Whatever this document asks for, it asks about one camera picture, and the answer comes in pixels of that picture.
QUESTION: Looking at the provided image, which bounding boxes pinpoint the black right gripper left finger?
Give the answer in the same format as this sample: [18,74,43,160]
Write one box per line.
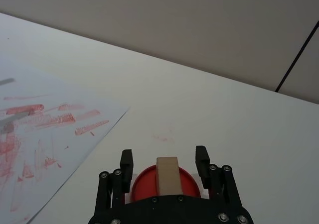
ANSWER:
[94,149,136,214]

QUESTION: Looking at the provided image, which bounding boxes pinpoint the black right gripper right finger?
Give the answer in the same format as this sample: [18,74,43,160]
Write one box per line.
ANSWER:
[195,145,243,211]

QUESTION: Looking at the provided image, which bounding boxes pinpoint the wooden stamp block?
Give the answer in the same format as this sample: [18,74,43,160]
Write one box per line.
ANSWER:
[156,156,183,197]

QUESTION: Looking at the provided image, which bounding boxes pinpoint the white paper sheet red marks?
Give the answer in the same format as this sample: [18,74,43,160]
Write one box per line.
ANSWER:
[0,56,131,224]

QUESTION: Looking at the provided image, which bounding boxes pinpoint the thin black cable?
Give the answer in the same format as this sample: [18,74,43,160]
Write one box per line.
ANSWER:
[274,21,319,93]

